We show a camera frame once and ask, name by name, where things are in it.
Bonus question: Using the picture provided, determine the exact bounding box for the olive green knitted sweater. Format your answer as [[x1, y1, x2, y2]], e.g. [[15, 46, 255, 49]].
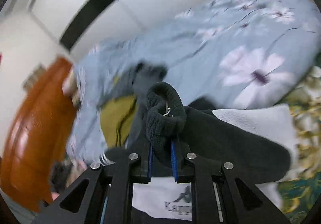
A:
[[100, 95, 138, 148]]

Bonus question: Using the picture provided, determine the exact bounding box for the pink pillow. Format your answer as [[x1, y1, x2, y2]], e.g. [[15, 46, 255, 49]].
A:
[[61, 68, 78, 96]]

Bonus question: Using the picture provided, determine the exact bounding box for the folded dark grey garment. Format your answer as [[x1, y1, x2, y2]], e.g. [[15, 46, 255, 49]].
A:
[[50, 161, 76, 193]]

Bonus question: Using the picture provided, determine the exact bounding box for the wooden headboard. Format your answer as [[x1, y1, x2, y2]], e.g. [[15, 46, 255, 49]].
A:
[[0, 57, 78, 212]]

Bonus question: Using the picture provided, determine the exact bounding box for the teal floral bed sheet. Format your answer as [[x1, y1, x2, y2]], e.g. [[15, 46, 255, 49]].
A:
[[278, 63, 321, 224]]

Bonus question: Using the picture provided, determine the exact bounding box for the dark grey white fleece jacket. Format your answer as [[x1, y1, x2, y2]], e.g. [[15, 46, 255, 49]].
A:
[[102, 82, 300, 224]]

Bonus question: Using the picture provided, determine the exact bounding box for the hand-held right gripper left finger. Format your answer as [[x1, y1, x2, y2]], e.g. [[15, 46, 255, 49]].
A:
[[33, 139, 153, 224]]

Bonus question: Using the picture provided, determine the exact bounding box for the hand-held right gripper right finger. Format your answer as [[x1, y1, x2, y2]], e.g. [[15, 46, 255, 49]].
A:
[[171, 139, 289, 224]]

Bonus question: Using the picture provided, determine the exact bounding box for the blue floral duvet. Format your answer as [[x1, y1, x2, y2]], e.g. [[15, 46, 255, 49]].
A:
[[66, 0, 321, 162]]

